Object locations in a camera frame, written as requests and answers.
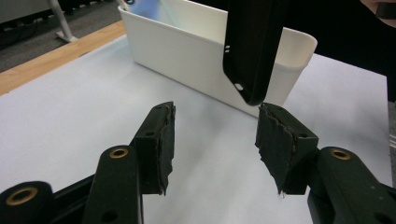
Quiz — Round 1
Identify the white metal stand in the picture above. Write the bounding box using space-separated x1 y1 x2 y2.
46 0 79 44

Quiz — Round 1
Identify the white plastic bin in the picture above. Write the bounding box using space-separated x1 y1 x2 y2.
118 0 318 118

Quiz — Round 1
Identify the black phone case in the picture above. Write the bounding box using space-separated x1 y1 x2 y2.
222 0 290 107

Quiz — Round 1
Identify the white table mat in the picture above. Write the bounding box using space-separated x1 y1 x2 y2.
0 34 394 224

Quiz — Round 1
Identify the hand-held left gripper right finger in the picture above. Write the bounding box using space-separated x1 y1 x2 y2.
254 102 320 196

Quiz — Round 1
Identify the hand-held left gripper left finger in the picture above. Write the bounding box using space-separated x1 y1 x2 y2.
130 101 177 197

